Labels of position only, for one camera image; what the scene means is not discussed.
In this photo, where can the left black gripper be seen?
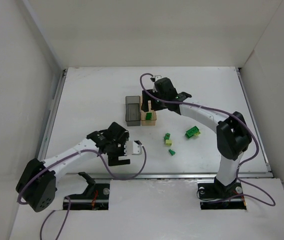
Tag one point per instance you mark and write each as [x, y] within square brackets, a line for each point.
[115, 153]

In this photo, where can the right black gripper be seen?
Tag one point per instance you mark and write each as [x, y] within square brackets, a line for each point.
[152, 100]

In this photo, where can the dark green square lego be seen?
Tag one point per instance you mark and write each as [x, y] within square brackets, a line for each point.
[148, 116]

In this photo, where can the pale yellow-green small lego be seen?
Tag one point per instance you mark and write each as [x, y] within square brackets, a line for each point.
[168, 142]

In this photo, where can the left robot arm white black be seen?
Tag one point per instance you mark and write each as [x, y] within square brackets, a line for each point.
[37, 185]

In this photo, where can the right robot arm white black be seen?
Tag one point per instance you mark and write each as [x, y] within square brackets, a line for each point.
[233, 137]

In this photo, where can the grey transparent container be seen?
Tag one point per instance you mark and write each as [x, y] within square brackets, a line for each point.
[132, 111]

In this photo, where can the orange transparent container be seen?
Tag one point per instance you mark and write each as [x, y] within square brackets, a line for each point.
[142, 114]

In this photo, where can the small dark green lego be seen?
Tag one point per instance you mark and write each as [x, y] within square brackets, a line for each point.
[167, 136]

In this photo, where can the dark green long lego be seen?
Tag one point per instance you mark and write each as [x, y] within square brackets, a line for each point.
[191, 132]

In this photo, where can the dark green sloped lego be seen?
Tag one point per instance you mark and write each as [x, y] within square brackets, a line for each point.
[172, 152]

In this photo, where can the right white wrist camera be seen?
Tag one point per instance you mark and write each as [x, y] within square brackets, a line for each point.
[154, 78]

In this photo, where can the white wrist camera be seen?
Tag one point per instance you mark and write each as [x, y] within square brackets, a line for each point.
[133, 147]
[154, 78]

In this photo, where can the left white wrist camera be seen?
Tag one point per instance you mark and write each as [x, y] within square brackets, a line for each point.
[133, 147]

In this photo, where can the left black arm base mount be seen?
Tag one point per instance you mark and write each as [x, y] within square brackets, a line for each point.
[95, 197]

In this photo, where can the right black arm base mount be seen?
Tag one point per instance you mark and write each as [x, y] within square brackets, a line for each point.
[213, 199]

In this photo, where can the aluminium front rail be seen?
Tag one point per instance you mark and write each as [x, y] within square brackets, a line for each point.
[245, 175]

